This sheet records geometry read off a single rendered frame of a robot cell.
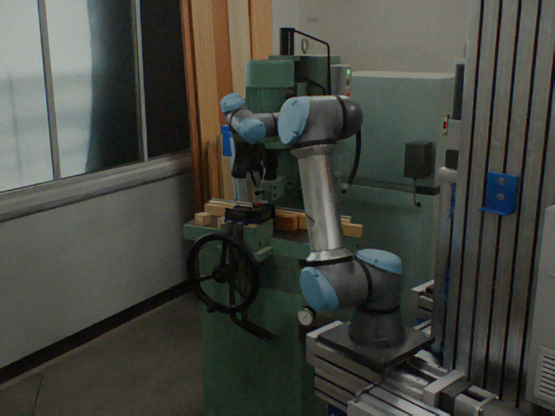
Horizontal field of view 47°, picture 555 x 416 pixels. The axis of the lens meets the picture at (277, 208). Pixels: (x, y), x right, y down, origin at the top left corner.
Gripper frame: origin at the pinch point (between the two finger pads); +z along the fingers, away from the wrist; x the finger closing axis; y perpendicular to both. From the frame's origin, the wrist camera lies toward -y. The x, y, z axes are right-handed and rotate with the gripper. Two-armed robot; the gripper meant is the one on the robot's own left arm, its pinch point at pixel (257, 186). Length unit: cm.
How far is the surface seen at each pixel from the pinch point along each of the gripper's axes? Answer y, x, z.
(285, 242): -8.6, -10.2, 17.3
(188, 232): -8.9, 31.0, 19.2
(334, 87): 54, -11, -4
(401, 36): 243, 24, 83
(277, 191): 11.8, 0.9, 13.4
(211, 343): -32, 23, 57
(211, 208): 7.4, 30.3, 22.0
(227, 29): 164, 105, 30
